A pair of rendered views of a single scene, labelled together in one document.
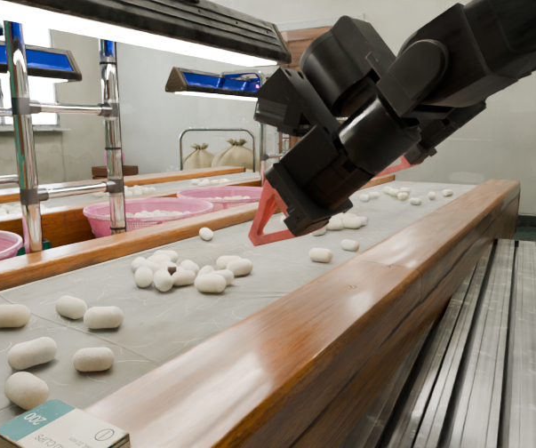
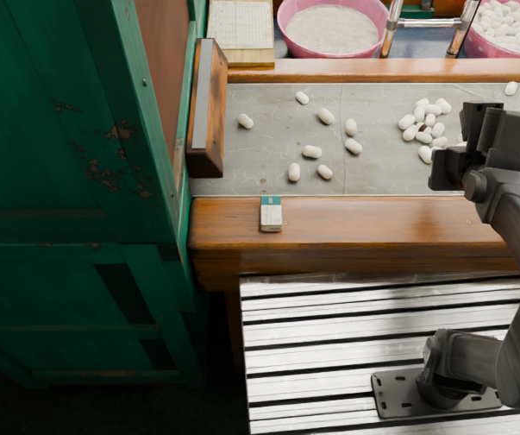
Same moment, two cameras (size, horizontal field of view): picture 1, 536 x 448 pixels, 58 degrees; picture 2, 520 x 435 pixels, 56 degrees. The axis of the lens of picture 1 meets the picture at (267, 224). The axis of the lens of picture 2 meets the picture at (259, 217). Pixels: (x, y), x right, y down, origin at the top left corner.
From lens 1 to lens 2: 0.61 m
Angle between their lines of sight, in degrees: 63
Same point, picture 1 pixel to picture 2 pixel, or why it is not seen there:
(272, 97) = (465, 113)
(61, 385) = (309, 174)
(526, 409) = not seen: hidden behind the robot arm
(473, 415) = (455, 316)
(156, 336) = (362, 173)
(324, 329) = (404, 234)
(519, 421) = not seen: hidden behind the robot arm
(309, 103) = (474, 135)
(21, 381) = (292, 170)
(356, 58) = (495, 141)
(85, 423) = (277, 212)
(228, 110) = not seen: outside the picture
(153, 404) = (308, 214)
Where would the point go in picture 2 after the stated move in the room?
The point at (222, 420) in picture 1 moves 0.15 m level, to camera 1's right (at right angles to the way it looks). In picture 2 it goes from (315, 237) to (372, 308)
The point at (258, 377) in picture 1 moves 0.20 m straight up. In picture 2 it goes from (346, 232) to (368, 154)
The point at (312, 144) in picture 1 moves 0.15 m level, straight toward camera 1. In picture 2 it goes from (454, 159) to (370, 197)
